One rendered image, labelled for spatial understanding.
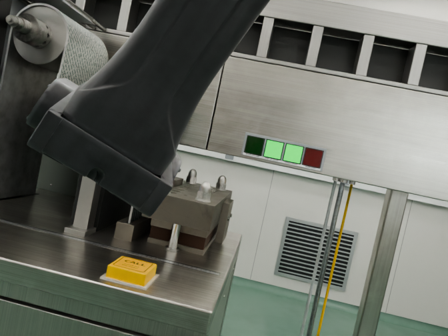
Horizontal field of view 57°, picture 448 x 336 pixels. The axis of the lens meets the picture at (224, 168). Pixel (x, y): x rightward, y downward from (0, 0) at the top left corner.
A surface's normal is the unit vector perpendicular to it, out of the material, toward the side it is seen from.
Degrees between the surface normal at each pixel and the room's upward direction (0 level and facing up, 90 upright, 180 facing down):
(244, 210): 90
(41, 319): 90
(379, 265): 90
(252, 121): 90
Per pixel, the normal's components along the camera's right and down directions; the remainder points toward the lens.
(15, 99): 0.97, 0.21
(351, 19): -0.11, 0.03
